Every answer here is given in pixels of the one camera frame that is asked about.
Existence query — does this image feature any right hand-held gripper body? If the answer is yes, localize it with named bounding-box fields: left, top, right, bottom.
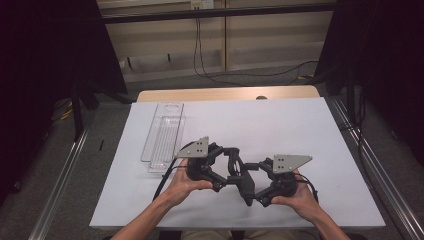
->
left=265, top=153, right=314, bottom=202

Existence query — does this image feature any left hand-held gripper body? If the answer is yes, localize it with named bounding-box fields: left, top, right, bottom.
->
left=175, top=135, right=222, bottom=183

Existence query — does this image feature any person's right hand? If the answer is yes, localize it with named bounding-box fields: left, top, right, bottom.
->
left=270, top=169, right=324, bottom=224

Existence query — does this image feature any person's left hand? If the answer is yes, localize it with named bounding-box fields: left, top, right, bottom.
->
left=162, top=166, right=214, bottom=208

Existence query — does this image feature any clear plastic organiser tray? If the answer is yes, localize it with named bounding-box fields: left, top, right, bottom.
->
left=140, top=102, right=186, bottom=174

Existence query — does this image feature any wooden table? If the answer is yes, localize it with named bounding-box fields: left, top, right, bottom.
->
left=136, top=85, right=321, bottom=103

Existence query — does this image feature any white table board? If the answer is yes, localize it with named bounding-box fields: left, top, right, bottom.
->
left=89, top=97, right=387, bottom=230

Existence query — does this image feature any black horizontal bar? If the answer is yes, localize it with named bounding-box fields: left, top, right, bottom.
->
left=99, top=2, right=338, bottom=25

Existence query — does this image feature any black curtain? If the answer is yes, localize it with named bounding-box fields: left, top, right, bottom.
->
left=0, top=0, right=128, bottom=204
left=314, top=0, right=424, bottom=166

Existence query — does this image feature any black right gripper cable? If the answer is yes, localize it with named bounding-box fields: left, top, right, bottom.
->
left=293, top=172, right=320, bottom=203

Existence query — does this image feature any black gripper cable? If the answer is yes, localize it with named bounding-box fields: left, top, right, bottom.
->
left=293, top=172, right=320, bottom=203
left=152, top=140, right=198, bottom=202

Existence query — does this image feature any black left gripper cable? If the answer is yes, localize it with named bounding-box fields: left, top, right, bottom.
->
left=152, top=140, right=198, bottom=202

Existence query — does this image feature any black floor cable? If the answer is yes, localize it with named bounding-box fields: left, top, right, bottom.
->
left=213, top=59, right=320, bottom=87

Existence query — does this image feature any aluminium floor rail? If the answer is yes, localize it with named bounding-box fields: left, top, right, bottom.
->
left=28, top=128, right=90, bottom=240
left=329, top=96, right=424, bottom=240

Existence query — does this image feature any black hanging cable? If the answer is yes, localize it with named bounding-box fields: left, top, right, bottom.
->
left=192, top=17, right=234, bottom=86

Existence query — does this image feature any black stand post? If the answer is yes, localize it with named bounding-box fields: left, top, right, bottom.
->
left=70, top=83, right=85, bottom=142

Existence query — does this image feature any yellow cable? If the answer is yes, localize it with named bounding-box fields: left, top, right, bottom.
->
left=53, top=101, right=74, bottom=122

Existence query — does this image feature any white wall socket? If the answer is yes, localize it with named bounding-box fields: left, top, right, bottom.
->
left=190, top=0, right=215, bottom=10

